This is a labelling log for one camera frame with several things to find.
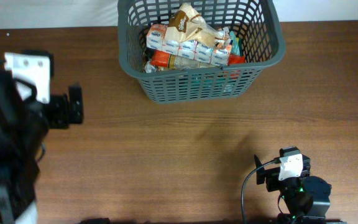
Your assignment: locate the orange biscuit pack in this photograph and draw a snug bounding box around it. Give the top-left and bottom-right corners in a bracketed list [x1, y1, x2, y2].
[149, 49, 247, 71]

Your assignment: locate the green Nescafe coffee bag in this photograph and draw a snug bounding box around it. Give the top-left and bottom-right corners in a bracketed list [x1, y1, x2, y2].
[194, 30, 245, 94]

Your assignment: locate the Kleenex tissue multipack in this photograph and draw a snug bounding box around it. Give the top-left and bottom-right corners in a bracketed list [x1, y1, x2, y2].
[145, 24, 233, 67]

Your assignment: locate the beige brown snack bag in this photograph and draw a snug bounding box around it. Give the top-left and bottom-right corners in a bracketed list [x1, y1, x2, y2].
[164, 3, 231, 49]

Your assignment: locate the beige brown cookie bag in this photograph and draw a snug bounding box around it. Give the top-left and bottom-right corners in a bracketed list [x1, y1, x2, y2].
[142, 48, 168, 73]

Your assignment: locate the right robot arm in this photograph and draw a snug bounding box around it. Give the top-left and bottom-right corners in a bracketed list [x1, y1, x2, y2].
[254, 146, 332, 224]

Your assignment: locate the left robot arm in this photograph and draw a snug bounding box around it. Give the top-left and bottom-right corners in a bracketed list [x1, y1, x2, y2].
[0, 50, 84, 223]

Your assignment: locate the grey plastic basket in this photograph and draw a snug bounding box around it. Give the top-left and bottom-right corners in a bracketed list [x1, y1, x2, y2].
[117, 0, 285, 103]

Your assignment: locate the right black cable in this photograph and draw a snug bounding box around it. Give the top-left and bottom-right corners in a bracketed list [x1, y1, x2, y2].
[241, 157, 282, 224]

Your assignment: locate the black cable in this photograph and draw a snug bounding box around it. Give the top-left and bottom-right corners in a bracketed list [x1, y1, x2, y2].
[35, 141, 47, 164]
[241, 157, 282, 224]

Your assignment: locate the left black cable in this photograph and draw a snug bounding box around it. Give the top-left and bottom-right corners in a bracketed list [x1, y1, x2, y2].
[35, 141, 47, 164]

